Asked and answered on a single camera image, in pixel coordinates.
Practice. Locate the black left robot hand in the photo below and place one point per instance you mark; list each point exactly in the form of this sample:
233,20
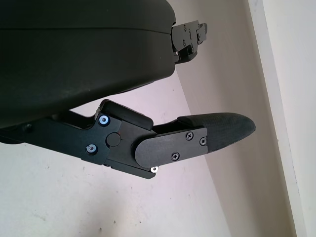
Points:
74,61

